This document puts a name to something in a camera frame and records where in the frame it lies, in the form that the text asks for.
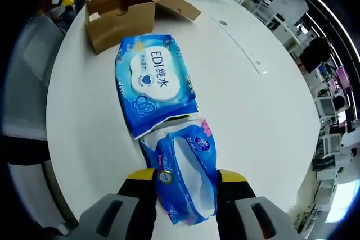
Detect white table cable strip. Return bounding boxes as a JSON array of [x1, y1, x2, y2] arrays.
[[210, 16, 269, 76]]

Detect person's dark shorts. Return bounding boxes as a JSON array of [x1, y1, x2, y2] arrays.
[[4, 134, 53, 167]]

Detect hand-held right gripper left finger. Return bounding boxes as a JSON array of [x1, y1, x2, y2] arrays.
[[71, 168, 158, 240]]

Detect blue wet wipes pack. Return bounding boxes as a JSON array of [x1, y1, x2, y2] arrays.
[[114, 34, 199, 139]]

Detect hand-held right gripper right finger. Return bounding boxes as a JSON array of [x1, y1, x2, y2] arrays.
[[216, 169, 304, 240]]

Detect brown cardboard shoe box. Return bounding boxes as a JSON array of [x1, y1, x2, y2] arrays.
[[85, 0, 203, 55]]

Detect blue soft tissue pack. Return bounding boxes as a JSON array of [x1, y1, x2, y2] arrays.
[[139, 116, 219, 226]]

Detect person's grey shirt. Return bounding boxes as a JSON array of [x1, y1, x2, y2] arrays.
[[2, 15, 67, 141]]

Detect purple wall screen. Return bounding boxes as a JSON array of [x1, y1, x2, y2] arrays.
[[334, 65, 352, 94]]

